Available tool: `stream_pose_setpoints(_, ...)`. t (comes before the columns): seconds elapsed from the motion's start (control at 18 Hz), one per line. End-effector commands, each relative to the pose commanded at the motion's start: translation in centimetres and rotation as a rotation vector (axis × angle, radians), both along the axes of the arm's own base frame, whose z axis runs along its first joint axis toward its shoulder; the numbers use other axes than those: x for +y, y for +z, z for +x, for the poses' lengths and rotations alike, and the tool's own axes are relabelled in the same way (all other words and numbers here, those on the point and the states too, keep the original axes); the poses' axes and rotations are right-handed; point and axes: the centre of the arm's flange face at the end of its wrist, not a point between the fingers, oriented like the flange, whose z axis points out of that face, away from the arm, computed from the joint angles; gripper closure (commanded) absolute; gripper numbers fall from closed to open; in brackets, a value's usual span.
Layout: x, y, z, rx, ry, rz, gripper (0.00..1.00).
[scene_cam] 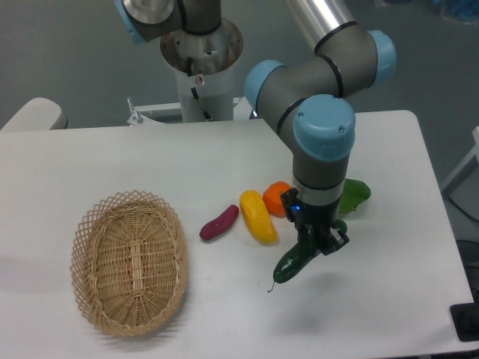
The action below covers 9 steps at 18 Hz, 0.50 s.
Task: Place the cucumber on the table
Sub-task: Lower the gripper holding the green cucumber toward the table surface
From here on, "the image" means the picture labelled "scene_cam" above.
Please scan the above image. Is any blue object top right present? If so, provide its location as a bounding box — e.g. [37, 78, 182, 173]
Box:
[430, 0, 478, 25]

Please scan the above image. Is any purple sweet potato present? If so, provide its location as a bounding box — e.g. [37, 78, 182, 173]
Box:
[199, 204, 240, 242]

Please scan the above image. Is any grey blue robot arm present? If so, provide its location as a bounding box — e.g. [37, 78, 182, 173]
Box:
[116, 1, 397, 254]

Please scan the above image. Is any black device at edge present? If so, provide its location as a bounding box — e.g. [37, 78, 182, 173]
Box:
[450, 303, 478, 343]

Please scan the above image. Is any green leafy vegetable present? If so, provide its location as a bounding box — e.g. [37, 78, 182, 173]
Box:
[339, 179, 371, 213]

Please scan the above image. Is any woven wicker basket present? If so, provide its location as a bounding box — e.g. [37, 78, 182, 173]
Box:
[70, 190, 189, 337]

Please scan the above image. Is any white metal base frame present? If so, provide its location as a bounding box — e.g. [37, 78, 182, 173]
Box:
[126, 96, 259, 126]

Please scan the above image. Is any yellow mango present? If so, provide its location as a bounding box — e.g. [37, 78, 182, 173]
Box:
[239, 190, 278, 246]

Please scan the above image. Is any orange tangerine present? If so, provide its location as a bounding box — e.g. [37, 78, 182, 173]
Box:
[263, 181, 291, 218]

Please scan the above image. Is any white chair armrest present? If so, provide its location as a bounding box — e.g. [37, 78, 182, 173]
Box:
[1, 97, 68, 133]

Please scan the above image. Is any white furniture at right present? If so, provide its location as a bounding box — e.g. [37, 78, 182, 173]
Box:
[440, 126, 478, 198]

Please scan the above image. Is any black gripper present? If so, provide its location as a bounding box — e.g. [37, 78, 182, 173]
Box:
[281, 188, 350, 256]

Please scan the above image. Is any black pedestal cable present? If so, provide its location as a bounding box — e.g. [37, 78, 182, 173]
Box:
[186, 55, 213, 123]

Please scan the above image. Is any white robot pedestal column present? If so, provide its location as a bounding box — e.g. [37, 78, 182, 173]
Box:
[159, 18, 244, 123]

